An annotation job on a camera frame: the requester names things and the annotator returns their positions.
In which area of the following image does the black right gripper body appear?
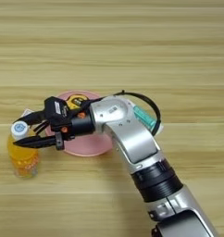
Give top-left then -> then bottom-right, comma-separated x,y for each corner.
49,108 -> 96,152

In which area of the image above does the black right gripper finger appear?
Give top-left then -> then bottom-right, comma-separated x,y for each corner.
13,110 -> 47,126
12,135 -> 58,150

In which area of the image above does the orange juice bottle white cap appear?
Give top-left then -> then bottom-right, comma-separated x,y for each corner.
6,120 -> 42,180

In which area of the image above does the green white glue stick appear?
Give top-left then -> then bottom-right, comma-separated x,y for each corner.
132,105 -> 164,137

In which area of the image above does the small pink white box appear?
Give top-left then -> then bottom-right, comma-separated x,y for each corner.
21,107 -> 35,119

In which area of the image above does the pink round plate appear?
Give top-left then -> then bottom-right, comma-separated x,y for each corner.
44,90 -> 115,157

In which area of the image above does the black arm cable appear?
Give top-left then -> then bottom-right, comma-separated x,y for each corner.
80,90 -> 162,137

